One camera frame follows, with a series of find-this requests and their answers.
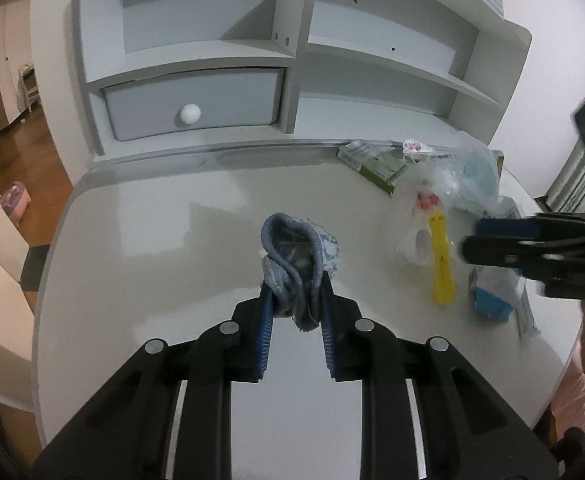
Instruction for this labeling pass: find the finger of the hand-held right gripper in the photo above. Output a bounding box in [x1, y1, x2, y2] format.
[459, 234, 585, 302]
[475, 214, 585, 240]

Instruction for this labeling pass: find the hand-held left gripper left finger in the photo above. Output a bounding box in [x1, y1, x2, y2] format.
[31, 282, 276, 480]

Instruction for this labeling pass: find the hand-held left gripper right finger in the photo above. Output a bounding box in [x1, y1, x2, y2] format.
[319, 270, 560, 480]

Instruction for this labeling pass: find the blue and white packet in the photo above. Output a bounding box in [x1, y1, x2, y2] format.
[468, 264, 525, 323]

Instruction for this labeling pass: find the clear plastic bag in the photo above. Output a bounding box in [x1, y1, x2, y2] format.
[395, 130, 505, 267]

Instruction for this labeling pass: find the blue grey knitted sock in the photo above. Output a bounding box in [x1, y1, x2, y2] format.
[260, 213, 341, 333]

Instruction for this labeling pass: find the striped curtain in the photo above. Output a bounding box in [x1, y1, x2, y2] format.
[545, 140, 585, 211]

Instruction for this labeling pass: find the yellow plastic toy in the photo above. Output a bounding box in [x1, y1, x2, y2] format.
[431, 209, 457, 305]

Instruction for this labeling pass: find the clear plastic wrapper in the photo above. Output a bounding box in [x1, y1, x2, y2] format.
[515, 280, 541, 342]

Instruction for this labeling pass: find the red white crumpled wrapper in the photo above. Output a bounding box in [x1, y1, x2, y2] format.
[401, 140, 435, 157]

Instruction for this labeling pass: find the green flat cardboard box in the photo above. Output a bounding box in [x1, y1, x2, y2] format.
[336, 140, 409, 199]

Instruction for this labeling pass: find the black office chair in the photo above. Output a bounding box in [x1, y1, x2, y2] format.
[547, 425, 585, 467]

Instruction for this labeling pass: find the white desk shelf unit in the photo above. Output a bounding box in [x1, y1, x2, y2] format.
[72, 0, 533, 158]

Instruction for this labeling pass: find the pale grey drawer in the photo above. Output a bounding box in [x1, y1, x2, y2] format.
[103, 67, 286, 142]

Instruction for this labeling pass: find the dark floor mat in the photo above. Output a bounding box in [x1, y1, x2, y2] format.
[21, 244, 49, 292]

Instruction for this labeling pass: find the pink toy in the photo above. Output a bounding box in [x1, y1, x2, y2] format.
[0, 181, 28, 223]

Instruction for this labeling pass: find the white chair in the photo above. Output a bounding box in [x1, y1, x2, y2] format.
[18, 63, 41, 112]

